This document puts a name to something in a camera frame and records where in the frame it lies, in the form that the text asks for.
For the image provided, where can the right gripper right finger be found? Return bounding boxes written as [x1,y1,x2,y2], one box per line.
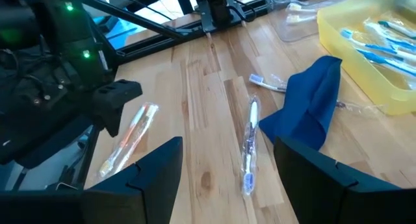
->
[273,135,416,224]

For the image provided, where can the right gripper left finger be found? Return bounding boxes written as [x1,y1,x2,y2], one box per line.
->
[0,136,184,224]

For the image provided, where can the orange toothbrush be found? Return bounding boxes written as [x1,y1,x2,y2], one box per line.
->
[98,103,150,179]
[285,14,318,26]
[112,103,160,177]
[285,2,319,14]

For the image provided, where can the aluminium extrusion posts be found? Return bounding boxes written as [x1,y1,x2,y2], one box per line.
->
[98,49,109,71]

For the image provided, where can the blue cloth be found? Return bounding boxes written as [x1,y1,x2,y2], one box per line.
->
[259,55,343,151]

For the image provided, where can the yellow plastic bin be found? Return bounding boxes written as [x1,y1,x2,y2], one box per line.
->
[317,0,416,116]

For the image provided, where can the pink toothbrush in clear wrapper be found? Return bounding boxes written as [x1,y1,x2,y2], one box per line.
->
[248,73,386,116]

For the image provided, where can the clear plastic bin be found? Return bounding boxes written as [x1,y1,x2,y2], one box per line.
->
[265,0,365,43]

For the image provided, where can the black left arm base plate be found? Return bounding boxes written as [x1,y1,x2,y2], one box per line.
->
[198,0,248,34]

